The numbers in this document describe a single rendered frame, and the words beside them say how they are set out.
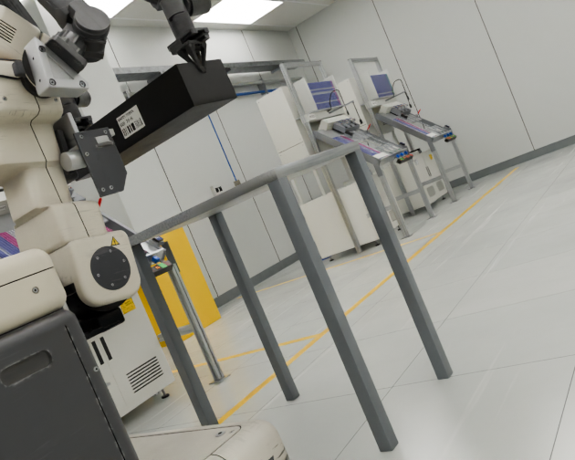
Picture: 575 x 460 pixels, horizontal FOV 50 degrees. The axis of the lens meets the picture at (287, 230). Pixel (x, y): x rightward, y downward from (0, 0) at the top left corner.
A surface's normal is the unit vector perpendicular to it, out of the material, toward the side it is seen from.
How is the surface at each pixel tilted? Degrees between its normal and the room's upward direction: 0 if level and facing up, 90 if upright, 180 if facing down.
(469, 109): 90
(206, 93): 90
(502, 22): 90
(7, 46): 90
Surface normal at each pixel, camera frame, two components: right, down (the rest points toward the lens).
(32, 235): -0.61, 0.14
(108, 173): 0.73, -0.28
